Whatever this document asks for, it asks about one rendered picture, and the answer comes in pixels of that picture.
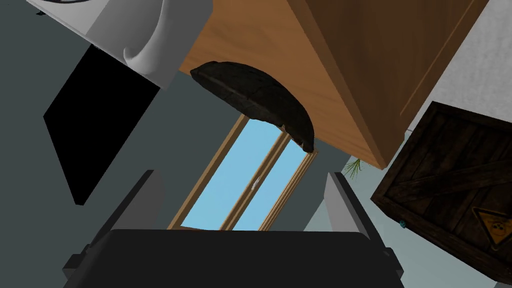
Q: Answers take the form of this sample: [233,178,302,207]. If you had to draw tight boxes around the dark wooden crate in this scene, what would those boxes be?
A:
[370,100,512,286]

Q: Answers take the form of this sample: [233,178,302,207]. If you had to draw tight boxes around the brown wooden table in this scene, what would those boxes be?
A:
[178,0,490,171]

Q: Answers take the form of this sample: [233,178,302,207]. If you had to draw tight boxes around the wooden framed window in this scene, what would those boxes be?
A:
[166,113,319,232]

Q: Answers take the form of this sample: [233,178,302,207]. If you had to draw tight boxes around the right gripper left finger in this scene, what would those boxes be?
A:
[88,169,166,250]

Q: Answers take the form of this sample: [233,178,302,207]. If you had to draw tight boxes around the white appliance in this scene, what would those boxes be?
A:
[25,0,214,91]

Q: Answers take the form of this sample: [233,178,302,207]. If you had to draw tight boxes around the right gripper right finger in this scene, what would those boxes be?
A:
[323,171,384,243]

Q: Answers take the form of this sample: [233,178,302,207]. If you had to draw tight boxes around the dark round bread loaf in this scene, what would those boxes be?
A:
[189,60,315,154]

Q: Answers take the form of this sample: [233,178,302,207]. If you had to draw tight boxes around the black flat screen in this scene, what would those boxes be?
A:
[42,44,162,207]

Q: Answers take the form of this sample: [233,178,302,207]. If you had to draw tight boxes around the green plant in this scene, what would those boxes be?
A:
[343,158,364,181]

